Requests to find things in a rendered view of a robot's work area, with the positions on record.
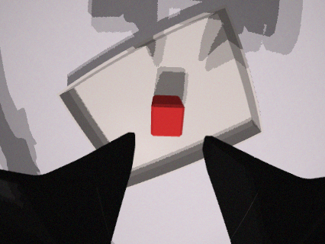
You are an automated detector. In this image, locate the red block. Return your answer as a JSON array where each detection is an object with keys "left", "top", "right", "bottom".
[{"left": 151, "top": 95, "right": 185, "bottom": 136}]

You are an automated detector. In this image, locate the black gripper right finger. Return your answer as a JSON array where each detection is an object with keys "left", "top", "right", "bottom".
[{"left": 202, "top": 136, "right": 325, "bottom": 244}]

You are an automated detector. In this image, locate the white tray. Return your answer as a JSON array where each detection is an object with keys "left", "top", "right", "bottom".
[{"left": 56, "top": 5, "right": 264, "bottom": 189}]

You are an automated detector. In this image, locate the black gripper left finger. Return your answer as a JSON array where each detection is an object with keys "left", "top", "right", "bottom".
[{"left": 0, "top": 132, "right": 135, "bottom": 244}]

